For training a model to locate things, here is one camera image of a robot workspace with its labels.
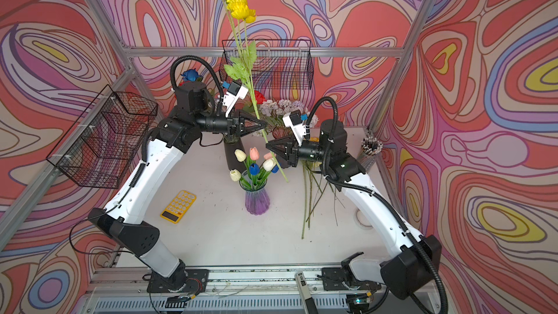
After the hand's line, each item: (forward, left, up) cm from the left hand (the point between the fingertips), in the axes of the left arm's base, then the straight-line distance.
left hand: (265, 127), depth 59 cm
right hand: (-2, -1, -8) cm, 8 cm away
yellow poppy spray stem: (-5, -17, -44) cm, 47 cm away
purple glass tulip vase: (0, +6, -40) cm, 41 cm away
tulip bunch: (-2, 0, -15) cm, 15 cm away
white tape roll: (-9, -37, -44) cm, 58 cm away
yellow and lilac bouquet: (+24, -1, -14) cm, 28 cm away
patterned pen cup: (+15, -42, -27) cm, 52 cm away
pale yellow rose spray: (+4, -19, -44) cm, 48 cm away
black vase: (+17, +17, -26) cm, 36 cm away
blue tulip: (-4, +4, -14) cm, 15 cm away
